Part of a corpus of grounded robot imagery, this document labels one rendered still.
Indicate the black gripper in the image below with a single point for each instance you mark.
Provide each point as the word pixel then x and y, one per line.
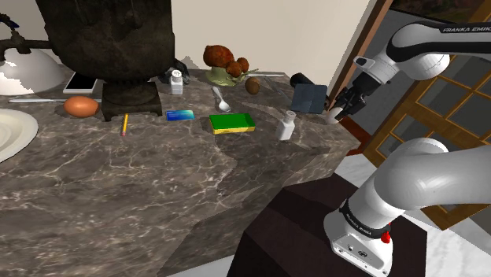
pixel 360 90

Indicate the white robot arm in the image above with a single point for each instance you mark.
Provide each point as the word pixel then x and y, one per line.
pixel 406 180

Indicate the white round object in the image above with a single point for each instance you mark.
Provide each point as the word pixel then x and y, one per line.
pixel 333 116

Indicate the dark blue book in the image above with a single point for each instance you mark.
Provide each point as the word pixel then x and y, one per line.
pixel 308 99

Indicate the black cylinder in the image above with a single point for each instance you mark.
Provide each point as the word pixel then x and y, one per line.
pixel 301 79

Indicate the wooden door with glass panes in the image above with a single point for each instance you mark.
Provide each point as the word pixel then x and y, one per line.
pixel 433 111

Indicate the white shaker bottle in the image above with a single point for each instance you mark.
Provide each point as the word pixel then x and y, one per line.
pixel 285 127
pixel 176 84

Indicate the silver knife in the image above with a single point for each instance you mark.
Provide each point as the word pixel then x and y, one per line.
pixel 34 100
pixel 268 74

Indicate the brown kiwi fruit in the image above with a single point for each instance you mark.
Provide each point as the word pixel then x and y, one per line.
pixel 252 85

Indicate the green and yellow sponge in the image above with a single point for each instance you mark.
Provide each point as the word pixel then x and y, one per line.
pixel 231 122

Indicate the silver spoon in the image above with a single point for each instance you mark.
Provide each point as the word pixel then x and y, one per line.
pixel 223 105

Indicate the brown mushroom figure green base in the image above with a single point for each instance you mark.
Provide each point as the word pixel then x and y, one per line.
pixel 218 57

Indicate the dark robot stand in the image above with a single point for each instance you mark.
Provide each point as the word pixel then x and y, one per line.
pixel 291 226

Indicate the black crumpled object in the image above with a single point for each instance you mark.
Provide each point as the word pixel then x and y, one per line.
pixel 184 73

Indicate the blue card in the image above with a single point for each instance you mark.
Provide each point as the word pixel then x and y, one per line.
pixel 180 115

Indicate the yellow pencil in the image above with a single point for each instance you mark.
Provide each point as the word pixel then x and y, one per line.
pixel 124 124

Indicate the large dark urn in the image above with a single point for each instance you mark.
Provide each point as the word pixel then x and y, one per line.
pixel 111 42

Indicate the brown egg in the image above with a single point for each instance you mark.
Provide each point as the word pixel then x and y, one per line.
pixel 81 106

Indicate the white phone with black screen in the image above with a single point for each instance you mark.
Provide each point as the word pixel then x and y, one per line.
pixel 80 82

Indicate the white dome-shaped bowl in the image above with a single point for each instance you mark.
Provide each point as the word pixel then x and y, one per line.
pixel 30 73

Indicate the dark metal faucet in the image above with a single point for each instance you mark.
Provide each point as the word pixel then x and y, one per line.
pixel 17 44

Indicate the white plate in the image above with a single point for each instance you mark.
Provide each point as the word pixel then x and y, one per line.
pixel 13 130

